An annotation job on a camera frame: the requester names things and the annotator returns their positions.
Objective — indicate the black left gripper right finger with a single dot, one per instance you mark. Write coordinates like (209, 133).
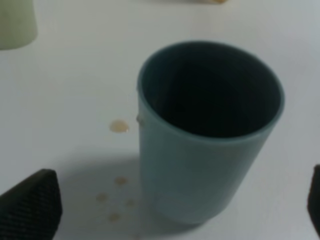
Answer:
(313, 200)

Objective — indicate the pale yellow plastic cup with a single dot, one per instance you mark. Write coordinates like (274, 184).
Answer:
(18, 24)

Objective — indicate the teal green plastic cup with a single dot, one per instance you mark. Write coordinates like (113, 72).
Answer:
(205, 110)

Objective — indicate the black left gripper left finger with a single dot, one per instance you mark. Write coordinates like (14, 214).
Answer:
(32, 209)

